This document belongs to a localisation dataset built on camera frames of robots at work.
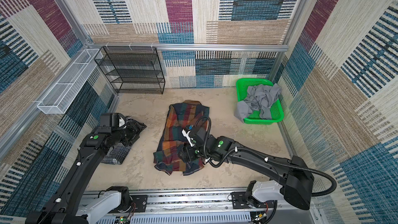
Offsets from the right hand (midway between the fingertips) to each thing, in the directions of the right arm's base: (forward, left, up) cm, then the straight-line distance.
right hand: (186, 155), depth 74 cm
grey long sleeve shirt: (+40, -47, -8) cm, 62 cm away
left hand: (+13, +21, +6) cm, 25 cm away
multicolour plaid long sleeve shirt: (+31, +7, -12) cm, 34 cm away
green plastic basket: (+56, -39, -11) cm, 69 cm away
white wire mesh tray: (+20, +56, +20) cm, 62 cm away
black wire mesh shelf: (+62, +39, +2) cm, 73 cm away
